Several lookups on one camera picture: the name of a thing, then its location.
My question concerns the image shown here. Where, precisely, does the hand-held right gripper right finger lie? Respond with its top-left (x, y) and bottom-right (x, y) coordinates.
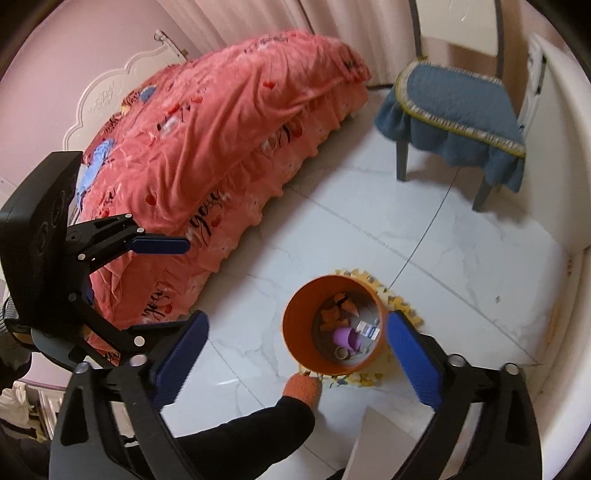
top-left (387, 311), bottom-right (541, 480)

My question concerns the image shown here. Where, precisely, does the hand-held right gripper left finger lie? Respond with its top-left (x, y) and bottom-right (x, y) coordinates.
top-left (48, 310), bottom-right (209, 480)

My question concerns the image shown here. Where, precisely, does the yellow puzzle floor mat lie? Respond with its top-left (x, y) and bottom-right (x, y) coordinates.
top-left (298, 269), bottom-right (426, 388)

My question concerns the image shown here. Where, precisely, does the orange sock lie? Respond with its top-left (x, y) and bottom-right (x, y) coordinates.
top-left (283, 373), bottom-right (324, 414)

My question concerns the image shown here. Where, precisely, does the white cloth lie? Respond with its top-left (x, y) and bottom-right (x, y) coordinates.
top-left (0, 385), bottom-right (29, 416)

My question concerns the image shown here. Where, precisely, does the purple cup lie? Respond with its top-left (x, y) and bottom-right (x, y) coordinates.
top-left (333, 328), bottom-right (362, 352)

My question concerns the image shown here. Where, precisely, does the blue seat cushion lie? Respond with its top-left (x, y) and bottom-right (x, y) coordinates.
top-left (373, 56), bottom-right (527, 193)

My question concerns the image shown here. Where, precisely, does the pink printed blanket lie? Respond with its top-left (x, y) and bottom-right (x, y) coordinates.
top-left (65, 30), bottom-right (372, 365)

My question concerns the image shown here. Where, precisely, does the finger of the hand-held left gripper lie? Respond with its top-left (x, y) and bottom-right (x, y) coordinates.
top-left (67, 284), bottom-right (192, 367)
top-left (65, 212), bottom-right (191, 275)

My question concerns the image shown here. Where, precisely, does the orange round bin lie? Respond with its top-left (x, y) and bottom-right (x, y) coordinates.
top-left (281, 274), bottom-right (389, 376)

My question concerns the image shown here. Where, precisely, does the white and grey chair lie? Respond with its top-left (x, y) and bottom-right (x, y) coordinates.
top-left (396, 0), bottom-right (525, 212)

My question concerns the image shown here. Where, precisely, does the white flat panel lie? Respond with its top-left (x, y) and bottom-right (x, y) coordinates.
top-left (348, 406), bottom-right (416, 480)

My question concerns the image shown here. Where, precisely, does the small white and blue carton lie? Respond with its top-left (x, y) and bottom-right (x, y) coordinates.
top-left (355, 318), bottom-right (382, 340)

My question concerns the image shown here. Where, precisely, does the white bed headboard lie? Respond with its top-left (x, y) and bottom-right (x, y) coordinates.
top-left (62, 28), bottom-right (190, 153)

